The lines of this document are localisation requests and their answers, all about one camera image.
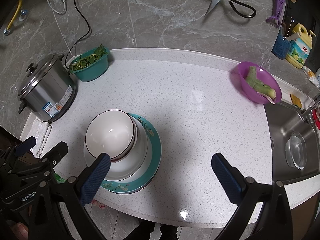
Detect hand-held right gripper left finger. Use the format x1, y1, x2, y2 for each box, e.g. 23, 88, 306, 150
30, 153, 111, 240

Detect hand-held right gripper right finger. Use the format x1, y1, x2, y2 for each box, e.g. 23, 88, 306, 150
211, 153, 293, 240

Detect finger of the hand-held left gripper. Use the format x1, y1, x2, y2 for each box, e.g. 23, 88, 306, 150
39, 141, 69, 173
14, 136, 37, 157

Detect floral dark-rimmed bowl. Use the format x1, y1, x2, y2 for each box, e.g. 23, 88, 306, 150
85, 109, 137, 162

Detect large plain white bowl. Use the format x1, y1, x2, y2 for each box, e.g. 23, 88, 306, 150
83, 116, 153, 181

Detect small plain white bowl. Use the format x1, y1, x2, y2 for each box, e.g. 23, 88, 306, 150
125, 120, 139, 161

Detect large teal floral plate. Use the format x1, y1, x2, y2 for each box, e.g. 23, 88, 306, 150
100, 112, 162, 194

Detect small teal floral plate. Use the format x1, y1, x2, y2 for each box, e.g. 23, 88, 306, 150
126, 112, 155, 140

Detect person's left hand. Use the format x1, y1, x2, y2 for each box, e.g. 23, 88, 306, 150
12, 224, 32, 240

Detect white towel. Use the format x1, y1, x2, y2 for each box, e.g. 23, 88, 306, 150
34, 122, 52, 158

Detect stainless steel rice cooker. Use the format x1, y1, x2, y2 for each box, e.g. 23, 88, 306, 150
18, 54, 77, 123

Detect stainless steel sink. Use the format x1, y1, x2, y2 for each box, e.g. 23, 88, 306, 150
264, 100, 320, 183

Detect clear plastic container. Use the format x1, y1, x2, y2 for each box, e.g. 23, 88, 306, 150
285, 131, 307, 169

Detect teal plastic colander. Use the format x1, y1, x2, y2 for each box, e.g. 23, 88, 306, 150
69, 47, 110, 82

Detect purple plastic basin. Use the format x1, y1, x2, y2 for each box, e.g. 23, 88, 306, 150
237, 61, 282, 104

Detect green lettuce stem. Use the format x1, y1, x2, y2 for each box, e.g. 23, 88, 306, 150
245, 66, 277, 98

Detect green leafy vegetables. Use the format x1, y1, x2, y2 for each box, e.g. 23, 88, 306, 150
69, 44, 106, 72

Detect yellow sponge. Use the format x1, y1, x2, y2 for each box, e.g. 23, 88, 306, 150
290, 94, 302, 108

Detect red white object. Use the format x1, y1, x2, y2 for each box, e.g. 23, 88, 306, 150
312, 110, 320, 130

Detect metal faucet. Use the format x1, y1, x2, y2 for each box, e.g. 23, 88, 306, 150
301, 97, 320, 125

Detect white yellow tube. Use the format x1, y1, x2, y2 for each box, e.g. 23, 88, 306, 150
302, 66, 319, 85

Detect blue hanging holder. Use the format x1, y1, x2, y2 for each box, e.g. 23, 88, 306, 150
272, 26, 292, 60

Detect yellow dish soap bottle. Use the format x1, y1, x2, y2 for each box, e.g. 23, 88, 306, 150
285, 24, 316, 69

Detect purple peeler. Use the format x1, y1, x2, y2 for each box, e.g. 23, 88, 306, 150
266, 0, 287, 28

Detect yellow gas hose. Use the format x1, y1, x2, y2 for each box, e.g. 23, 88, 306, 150
4, 0, 23, 35

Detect black power cable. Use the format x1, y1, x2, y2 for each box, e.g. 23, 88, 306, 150
65, 0, 91, 67

